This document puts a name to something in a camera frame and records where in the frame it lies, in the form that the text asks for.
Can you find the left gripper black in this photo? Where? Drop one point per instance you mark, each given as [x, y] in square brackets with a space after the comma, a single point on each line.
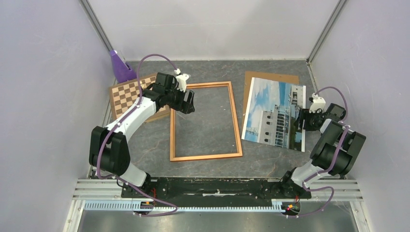
[181, 107]

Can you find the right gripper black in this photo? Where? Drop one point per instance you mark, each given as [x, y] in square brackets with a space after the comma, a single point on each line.
[304, 114]

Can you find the building and sky photo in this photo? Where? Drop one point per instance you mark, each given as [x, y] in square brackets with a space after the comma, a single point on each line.
[271, 113]

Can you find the wooden picture frame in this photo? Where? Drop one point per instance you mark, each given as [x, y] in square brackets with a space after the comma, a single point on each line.
[239, 153]

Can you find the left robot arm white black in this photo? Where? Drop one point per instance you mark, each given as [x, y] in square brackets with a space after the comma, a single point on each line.
[109, 150]

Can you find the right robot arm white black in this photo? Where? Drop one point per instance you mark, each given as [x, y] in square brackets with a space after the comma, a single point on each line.
[334, 153]

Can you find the brown cardboard backing board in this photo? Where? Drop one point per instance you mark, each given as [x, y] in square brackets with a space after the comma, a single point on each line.
[292, 79]

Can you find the wooden chessboard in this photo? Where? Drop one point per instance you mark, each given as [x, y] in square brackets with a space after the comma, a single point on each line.
[122, 97]

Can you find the purple plastic cone object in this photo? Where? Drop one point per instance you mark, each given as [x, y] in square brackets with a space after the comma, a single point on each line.
[123, 72]

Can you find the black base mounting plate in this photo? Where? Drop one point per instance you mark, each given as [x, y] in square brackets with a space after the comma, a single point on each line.
[216, 192]

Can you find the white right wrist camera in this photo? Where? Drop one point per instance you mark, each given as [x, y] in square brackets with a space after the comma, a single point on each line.
[317, 104]

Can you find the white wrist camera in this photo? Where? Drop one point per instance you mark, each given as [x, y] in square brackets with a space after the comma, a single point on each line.
[181, 80]
[317, 104]

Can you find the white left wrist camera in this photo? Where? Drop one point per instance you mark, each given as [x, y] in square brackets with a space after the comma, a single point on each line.
[181, 80]

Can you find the aluminium rail frame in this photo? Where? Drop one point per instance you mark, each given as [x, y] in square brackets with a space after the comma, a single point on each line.
[107, 190]

